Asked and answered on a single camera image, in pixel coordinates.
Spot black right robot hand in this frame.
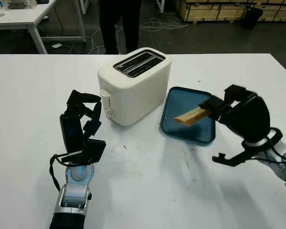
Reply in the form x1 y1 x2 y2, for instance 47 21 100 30
199 84 272 144

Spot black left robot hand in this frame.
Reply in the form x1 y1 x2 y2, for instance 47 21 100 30
59 89 103 155

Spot slice of toast bread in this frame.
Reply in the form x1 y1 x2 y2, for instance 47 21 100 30
174 107 212 126

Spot cream white two-slot toaster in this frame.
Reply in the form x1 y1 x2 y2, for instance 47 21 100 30
97 47 172 126

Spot blue plastic tray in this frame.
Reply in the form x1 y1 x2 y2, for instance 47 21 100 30
159 86 216 144

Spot black waste bin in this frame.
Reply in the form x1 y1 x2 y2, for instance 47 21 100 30
242 7 264 31

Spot person in dark clothes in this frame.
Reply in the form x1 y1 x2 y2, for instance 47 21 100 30
99 0 142 55

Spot wooden shipping crates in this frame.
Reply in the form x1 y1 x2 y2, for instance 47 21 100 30
180 0 286 23

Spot white office desk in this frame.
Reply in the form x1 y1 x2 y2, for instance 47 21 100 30
0 0 87 55

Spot clear container with grey cloth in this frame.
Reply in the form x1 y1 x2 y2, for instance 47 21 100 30
8 0 32 10

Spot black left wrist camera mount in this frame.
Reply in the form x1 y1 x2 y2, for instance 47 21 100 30
61 139 107 166

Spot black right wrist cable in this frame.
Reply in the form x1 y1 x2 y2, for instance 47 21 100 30
257 133 286 165

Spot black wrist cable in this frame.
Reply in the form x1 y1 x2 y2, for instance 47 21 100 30
49 154 70 191
257 133 286 165

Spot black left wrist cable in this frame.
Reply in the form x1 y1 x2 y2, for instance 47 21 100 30
49 154 70 191

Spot white floor cable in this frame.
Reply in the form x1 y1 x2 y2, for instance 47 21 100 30
85 28 105 54
139 11 190 31

